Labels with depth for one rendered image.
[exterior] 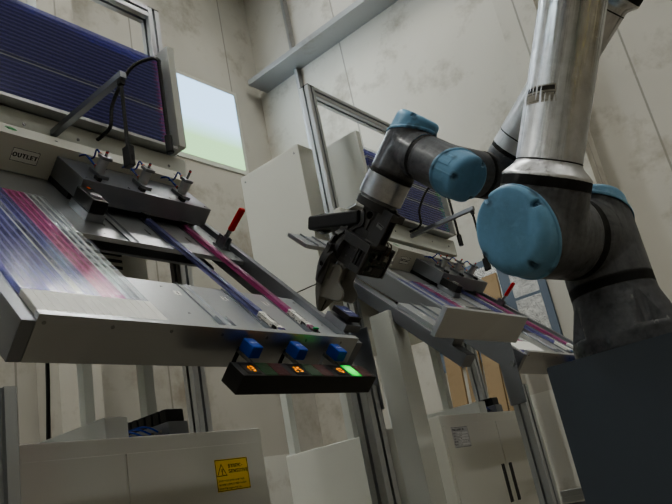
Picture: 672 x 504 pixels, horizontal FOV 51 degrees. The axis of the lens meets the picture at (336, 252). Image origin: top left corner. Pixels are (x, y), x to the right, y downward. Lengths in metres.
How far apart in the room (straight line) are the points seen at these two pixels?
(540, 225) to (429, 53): 5.73
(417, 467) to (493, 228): 0.79
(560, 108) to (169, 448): 0.95
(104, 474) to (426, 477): 0.67
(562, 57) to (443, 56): 5.54
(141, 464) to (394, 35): 5.87
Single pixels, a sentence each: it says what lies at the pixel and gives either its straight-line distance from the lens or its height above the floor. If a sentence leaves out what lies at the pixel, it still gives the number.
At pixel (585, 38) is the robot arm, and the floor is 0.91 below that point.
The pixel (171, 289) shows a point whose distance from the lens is 1.28.
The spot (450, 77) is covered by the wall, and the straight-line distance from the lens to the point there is 6.36.
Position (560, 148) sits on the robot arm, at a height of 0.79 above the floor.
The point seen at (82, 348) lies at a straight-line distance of 1.02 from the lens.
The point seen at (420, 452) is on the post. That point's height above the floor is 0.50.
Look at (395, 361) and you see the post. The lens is 1.62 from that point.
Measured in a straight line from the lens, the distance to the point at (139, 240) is 1.48.
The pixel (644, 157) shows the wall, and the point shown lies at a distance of 5.43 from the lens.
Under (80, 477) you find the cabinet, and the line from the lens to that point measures 1.33.
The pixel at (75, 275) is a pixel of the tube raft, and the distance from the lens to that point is 1.15.
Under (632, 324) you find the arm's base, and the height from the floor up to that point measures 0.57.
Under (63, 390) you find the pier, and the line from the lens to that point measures 4.84.
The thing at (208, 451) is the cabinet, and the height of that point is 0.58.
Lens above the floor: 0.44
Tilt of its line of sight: 19 degrees up
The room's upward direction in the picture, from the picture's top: 12 degrees counter-clockwise
